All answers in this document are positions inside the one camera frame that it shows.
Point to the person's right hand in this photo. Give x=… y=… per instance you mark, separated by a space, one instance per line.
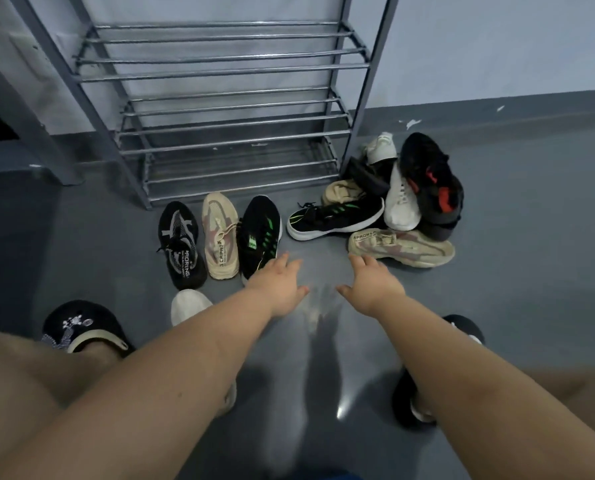
x=375 y=289

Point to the person's left hand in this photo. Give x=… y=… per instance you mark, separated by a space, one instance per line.
x=277 y=284

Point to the black sneaker red stripe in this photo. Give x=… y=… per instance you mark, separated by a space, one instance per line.
x=442 y=230
x=430 y=167

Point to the black white patterned sneaker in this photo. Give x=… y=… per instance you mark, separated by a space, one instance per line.
x=370 y=174
x=182 y=244

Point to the grey metal shoe rack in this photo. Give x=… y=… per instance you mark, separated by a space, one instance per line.
x=372 y=69

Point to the person's right forearm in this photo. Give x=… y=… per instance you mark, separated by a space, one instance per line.
x=477 y=394

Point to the person's left forearm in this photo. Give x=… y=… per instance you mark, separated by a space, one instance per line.
x=152 y=394

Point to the person's right black clog slipper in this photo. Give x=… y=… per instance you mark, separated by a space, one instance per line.
x=465 y=327

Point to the person's black clog slipper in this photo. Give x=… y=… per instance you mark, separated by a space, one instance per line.
x=77 y=319
x=465 y=327

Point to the person's left black clog slipper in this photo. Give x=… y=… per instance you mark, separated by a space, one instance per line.
x=77 y=319

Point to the person's right leg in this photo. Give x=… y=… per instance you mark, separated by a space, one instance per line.
x=577 y=394

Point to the person's leg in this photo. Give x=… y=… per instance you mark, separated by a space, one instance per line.
x=17 y=384
x=577 y=394

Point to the person's left leg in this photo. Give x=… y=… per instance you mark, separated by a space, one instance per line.
x=17 y=384

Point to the grey metal bench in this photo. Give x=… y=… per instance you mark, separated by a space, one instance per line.
x=22 y=129

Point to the white wall socket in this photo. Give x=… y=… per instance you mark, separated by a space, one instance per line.
x=25 y=52

